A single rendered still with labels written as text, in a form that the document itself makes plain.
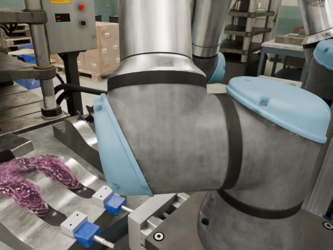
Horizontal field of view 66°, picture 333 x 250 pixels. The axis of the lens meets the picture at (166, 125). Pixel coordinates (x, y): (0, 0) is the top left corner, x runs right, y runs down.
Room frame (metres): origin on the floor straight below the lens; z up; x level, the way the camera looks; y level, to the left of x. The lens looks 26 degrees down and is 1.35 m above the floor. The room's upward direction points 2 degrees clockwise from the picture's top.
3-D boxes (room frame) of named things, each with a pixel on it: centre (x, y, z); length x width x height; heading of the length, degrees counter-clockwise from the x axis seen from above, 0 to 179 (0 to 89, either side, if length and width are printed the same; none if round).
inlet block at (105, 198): (0.52, 0.12, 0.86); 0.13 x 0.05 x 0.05; 65
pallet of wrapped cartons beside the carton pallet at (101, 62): (5.00, 1.53, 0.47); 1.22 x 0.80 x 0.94; 59
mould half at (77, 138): (0.90, 0.21, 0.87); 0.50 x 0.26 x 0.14; 48
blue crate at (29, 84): (4.15, 2.33, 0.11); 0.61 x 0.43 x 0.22; 61
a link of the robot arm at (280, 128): (0.29, -0.12, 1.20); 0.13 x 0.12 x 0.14; 99
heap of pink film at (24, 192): (0.59, 0.39, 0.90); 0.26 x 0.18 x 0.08; 65
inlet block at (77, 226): (0.42, 0.17, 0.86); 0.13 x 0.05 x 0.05; 65
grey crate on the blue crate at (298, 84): (3.55, -1.53, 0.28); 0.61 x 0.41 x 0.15; 55
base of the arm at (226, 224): (0.29, -0.13, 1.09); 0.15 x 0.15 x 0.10
